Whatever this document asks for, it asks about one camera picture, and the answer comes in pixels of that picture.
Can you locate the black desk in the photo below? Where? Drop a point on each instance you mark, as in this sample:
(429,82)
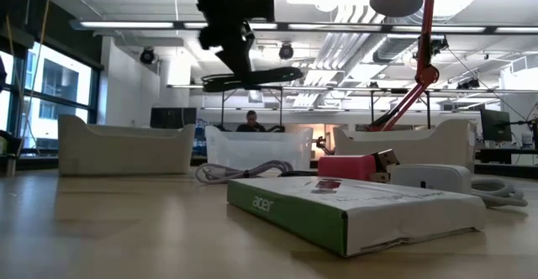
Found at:
(504,155)

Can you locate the clear plastic bin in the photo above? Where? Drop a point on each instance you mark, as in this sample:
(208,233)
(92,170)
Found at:
(256,151)

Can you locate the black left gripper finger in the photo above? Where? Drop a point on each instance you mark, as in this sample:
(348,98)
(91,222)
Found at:
(237,62)

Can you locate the long ceiling light strip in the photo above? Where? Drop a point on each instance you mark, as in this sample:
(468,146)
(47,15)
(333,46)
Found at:
(126,24)

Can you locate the red rectangular box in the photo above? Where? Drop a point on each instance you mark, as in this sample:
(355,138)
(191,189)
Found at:
(344,167)

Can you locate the white green Acer box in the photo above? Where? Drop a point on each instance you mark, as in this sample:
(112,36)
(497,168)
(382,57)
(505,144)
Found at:
(378,216)

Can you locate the black table frame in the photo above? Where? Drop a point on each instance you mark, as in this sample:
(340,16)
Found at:
(281,102)
(372,106)

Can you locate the large window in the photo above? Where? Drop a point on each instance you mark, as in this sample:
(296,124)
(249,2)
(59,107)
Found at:
(63,81)

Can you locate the person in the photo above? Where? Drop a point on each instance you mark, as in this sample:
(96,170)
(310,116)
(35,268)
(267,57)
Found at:
(251,125)

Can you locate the red desk lamp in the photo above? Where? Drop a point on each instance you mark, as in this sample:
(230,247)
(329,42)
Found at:
(426,73)

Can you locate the white power adapter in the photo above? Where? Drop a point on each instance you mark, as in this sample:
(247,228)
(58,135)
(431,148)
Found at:
(433,178)

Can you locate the black monitor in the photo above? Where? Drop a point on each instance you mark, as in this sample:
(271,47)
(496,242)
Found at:
(172,118)
(496,125)

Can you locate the small brown cardboard figure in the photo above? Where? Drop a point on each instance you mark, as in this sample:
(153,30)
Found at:
(384,161)

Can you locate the black ceiling camera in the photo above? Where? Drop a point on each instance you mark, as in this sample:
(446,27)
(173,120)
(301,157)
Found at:
(286,52)
(147,56)

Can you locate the white plastic bin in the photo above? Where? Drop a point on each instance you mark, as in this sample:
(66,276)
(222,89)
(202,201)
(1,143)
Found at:
(126,153)
(420,148)

